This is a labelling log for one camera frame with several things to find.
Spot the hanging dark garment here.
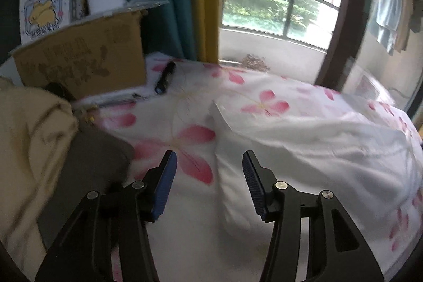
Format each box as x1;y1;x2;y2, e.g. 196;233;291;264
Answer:
408;0;423;35

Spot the white cartoon printed box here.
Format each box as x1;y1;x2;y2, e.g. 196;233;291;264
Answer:
18;0;87;45

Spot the hanging beige garment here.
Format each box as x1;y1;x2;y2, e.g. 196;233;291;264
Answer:
395;0;415;53

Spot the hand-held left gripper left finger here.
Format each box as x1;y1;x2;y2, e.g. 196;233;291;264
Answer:
35;150;178;282

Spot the hanging blue towel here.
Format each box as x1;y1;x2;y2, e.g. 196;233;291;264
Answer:
367;0;404;54

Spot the black pen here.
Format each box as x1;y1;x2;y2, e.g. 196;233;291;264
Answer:
155;61;177;95

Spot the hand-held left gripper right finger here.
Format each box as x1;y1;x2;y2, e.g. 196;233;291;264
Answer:
242;150;385;282

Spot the beige cloth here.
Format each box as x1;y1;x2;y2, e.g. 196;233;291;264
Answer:
0;77;80;249

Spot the white pink floral bedsheet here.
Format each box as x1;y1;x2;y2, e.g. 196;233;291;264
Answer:
71;52;423;282

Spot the brown cardboard box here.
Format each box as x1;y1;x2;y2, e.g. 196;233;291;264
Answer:
10;9;148;94

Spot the balcony window railing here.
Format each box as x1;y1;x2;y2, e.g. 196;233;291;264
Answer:
220;0;341;41

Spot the dark door frame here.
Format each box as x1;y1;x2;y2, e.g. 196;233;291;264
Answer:
314;0;375;93

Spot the brown dry debris pile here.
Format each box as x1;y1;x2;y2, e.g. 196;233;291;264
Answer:
240;54;270;71

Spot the white garment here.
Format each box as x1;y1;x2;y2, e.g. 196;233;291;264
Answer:
208;92;420;249

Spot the yellow curtain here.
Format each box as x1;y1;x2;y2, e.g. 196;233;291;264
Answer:
187;0;225;64

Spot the grey brown cloth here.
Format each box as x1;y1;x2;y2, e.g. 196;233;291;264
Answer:
36;127;135;249

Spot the white appliance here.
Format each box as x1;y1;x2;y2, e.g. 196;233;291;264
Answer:
342;59;397;102

